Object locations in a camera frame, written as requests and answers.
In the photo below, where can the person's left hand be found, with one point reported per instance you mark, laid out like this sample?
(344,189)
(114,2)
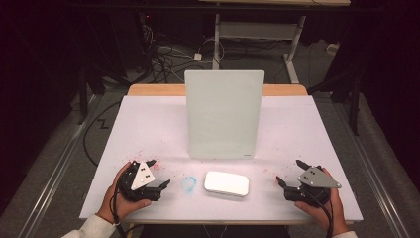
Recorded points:
(124,208)

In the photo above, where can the small white floor box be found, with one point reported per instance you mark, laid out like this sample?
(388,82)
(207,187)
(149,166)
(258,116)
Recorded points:
(333,48)

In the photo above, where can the white power adapter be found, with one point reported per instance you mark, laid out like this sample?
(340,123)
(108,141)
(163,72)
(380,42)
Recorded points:
(197,57)

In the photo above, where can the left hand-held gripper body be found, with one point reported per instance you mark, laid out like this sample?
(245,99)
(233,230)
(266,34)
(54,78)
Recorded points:
(142,177)

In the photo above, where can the white whiteboard eraser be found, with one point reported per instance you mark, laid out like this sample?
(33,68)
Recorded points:
(226,183)

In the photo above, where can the wooden table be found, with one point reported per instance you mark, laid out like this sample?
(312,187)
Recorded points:
(155,90)

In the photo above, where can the white-framed desk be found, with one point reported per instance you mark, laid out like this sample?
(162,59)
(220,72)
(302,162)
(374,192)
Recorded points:
(257,30)

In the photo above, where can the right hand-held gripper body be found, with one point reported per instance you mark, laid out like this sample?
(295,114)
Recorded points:
(315,178)

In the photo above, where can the white table cover sheet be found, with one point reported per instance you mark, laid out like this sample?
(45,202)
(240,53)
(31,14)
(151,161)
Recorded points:
(155,132)

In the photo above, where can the white whiteboard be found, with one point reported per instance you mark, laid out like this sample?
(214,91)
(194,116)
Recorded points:
(224,115)

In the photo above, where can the black stand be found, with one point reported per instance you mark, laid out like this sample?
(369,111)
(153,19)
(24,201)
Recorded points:
(83,99)
(354,105)

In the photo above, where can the person's right hand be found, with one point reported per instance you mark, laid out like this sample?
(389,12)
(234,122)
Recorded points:
(322,216)

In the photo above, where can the metal floor rail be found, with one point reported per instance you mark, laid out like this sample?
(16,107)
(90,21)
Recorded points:
(369,165)
(59,168)

